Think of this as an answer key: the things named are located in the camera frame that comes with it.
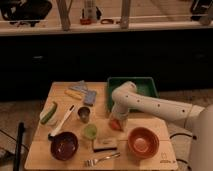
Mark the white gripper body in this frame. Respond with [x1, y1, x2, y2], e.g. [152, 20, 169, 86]
[109, 113, 128, 131]

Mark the orange apple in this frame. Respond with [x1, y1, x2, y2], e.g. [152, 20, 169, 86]
[110, 120, 122, 131]

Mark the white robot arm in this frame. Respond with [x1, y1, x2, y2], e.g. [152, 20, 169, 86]
[111, 81, 213, 171]

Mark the green plastic cup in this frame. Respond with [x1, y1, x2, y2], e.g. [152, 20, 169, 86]
[83, 124, 97, 140]

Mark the small metal cup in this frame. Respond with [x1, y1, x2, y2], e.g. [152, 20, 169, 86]
[78, 106, 90, 123]

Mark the orange bowl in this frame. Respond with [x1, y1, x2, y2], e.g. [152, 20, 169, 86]
[127, 127, 159, 159]

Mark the wooden block with black edge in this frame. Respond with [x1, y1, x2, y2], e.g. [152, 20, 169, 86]
[93, 138, 117, 152]

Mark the blue sponge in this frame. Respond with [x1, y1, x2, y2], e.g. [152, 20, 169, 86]
[83, 90, 97, 106]

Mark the green plastic tray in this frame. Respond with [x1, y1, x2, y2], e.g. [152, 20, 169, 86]
[106, 77, 158, 110]

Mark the grey blue cloth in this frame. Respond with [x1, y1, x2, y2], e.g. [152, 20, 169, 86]
[69, 80, 88, 93]

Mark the silver fork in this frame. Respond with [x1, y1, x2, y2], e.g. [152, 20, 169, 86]
[84, 152, 121, 167]

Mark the dark purple bowl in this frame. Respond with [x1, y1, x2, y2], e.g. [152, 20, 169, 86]
[48, 132, 79, 161]

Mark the green cucumber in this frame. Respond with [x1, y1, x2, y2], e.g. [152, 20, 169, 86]
[40, 102, 58, 124]

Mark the black pole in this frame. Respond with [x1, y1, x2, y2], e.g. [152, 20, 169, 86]
[13, 122, 25, 171]

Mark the white bottle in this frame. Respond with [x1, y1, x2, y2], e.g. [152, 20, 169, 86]
[84, 0, 97, 23]

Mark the black office chair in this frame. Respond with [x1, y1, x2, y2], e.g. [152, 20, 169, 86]
[0, 0, 52, 27]

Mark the white handled spatula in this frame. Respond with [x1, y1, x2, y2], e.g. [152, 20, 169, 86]
[48, 105, 75, 141]

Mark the black cable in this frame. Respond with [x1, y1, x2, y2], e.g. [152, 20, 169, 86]
[169, 132, 198, 171]

